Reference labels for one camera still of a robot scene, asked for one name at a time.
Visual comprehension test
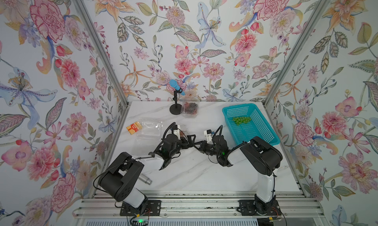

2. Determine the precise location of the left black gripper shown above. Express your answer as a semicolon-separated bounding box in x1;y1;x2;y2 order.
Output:
168;133;195;158

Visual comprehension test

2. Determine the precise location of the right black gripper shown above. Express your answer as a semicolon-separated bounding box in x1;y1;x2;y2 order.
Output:
192;141;222;158

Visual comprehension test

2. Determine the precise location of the clear clamshell container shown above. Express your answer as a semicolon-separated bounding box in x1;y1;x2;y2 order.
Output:
137;118;163;140
182;100;199;118
177;125;190;137

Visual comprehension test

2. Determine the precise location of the clear clamshell container front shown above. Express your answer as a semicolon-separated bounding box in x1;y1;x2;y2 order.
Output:
182;100;199;118

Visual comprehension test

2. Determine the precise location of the teal plastic mesh basket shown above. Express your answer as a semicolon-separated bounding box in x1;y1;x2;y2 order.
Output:
222;103;280;146

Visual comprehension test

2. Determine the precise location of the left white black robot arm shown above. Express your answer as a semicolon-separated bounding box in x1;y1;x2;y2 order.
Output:
97;122;196;217

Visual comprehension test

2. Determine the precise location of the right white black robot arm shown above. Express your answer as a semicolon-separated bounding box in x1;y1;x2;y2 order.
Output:
192;133;283;217

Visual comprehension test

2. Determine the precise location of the blue microphone on black stand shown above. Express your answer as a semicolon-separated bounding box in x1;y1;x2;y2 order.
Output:
169;79;185;115

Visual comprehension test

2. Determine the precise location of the green grape bunch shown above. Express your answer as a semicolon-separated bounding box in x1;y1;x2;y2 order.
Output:
232;116;252;126

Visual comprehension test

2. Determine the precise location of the grey metal cylinder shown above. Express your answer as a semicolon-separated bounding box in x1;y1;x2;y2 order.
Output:
138;174;152;185

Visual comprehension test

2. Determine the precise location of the orange yellow snack packet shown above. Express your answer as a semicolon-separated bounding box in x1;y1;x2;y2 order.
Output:
127;122;143;134

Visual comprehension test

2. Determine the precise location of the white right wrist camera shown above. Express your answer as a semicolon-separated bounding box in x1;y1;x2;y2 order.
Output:
204;129;214;144

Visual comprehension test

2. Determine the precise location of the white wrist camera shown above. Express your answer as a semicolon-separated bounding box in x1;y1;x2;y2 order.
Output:
172;125;181;140
204;129;214;144

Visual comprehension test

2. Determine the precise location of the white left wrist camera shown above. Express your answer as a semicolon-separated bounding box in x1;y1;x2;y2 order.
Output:
172;125;181;140

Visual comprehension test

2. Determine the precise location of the aluminium rail base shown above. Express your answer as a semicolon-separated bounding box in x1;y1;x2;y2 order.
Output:
73;190;329;226

